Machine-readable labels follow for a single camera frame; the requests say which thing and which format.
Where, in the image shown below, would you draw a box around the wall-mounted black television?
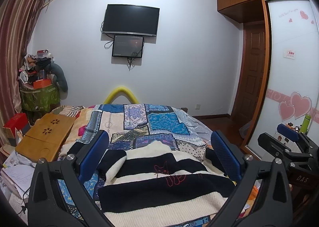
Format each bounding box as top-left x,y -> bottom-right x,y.
102,4 -> 160,37

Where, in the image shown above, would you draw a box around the wooden lap desk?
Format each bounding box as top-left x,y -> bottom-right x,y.
15,113 -> 75,162

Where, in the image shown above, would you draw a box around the white wardrobe sliding door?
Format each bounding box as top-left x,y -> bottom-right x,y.
247,0 -> 318,159

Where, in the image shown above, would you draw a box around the blue patchwork bedspread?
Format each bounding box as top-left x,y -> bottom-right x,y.
57,103 -> 260,227

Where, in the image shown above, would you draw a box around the orange box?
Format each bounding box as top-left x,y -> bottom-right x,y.
33,78 -> 52,89

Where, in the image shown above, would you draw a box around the striped red curtain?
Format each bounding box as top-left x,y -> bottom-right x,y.
0,0 -> 54,148

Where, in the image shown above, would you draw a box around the black and white striped sweater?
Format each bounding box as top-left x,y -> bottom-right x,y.
94,141 -> 235,226

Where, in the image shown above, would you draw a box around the red box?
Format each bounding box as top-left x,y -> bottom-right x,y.
3,113 -> 28,138

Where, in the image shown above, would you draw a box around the green bottle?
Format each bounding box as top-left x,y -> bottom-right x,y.
299,114 -> 311,134

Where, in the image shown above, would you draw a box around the small black wall monitor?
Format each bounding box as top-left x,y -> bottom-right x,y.
112,35 -> 144,58

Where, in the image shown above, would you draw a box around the brown wooden door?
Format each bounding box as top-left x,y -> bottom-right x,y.
231,22 -> 266,126

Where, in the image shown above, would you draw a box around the yellow foam tube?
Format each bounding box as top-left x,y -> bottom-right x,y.
103,86 -> 139,104

